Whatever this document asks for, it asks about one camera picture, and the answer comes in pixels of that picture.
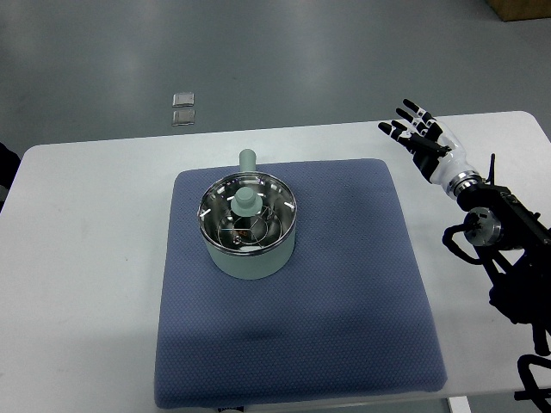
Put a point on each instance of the blue quilted mat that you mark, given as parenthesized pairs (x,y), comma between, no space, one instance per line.
(346,316)

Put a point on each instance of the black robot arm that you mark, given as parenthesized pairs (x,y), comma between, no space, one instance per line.
(508,240)

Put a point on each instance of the green steel pot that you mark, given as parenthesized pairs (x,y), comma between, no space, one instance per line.
(252,267)

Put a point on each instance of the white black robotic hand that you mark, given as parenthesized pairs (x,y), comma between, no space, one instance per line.
(435,150)

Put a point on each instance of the glass lid with green knob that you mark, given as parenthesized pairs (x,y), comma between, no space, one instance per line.
(246,194)

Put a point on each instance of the upper metal floor plate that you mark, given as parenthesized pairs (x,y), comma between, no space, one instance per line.
(183,99)

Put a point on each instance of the wire steaming rack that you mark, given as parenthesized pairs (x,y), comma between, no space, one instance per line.
(248,233)

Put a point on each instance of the brown cardboard box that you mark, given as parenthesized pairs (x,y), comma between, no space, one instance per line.
(520,10)

